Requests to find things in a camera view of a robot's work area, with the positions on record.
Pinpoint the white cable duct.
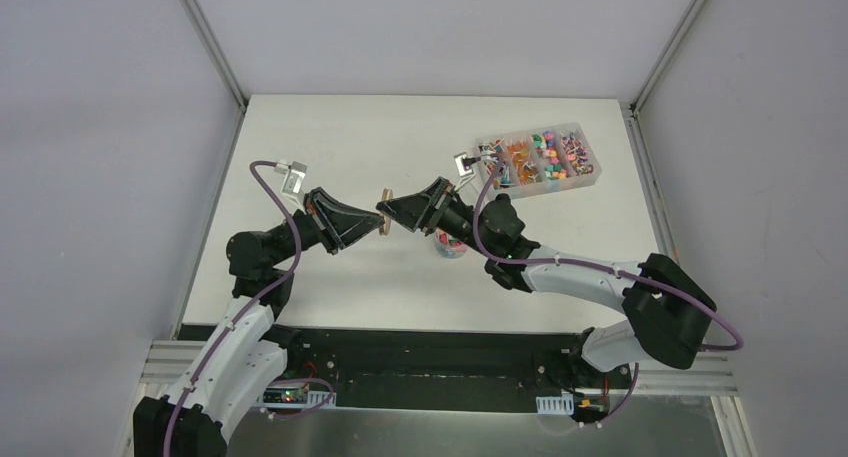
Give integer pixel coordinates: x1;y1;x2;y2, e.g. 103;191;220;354
259;384;337;410
535;394;575;416

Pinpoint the clear plastic round jar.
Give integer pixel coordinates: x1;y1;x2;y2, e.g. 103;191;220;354
434;231;470;261

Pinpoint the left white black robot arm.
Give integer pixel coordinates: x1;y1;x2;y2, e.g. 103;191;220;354
132;188;385;456

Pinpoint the purple cable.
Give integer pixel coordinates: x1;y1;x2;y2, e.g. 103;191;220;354
162;160;336;457
471;154;745;429

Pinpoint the right white cable duct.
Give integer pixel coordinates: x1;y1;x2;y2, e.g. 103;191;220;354
535;394;575;416

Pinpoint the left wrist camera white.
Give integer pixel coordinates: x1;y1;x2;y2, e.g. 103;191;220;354
274;160;308;199

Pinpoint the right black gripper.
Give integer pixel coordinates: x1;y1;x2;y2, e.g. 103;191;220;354
377;176;495;258

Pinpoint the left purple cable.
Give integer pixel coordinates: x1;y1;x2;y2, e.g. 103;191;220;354
162;160;336;457

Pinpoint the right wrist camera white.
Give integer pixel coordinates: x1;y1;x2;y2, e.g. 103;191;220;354
453;152;482;192

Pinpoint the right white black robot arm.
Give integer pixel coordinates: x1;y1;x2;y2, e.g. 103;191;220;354
376;178;716;387

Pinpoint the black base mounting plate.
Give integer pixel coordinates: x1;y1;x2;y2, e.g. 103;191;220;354
265;324;632;413

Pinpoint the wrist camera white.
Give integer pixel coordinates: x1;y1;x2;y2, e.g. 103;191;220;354
453;152;482;192
274;160;308;199

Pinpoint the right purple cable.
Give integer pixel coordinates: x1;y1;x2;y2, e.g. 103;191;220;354
471;154;745;429

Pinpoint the left white cable duct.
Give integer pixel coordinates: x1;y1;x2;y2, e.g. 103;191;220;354
259;384;337;410

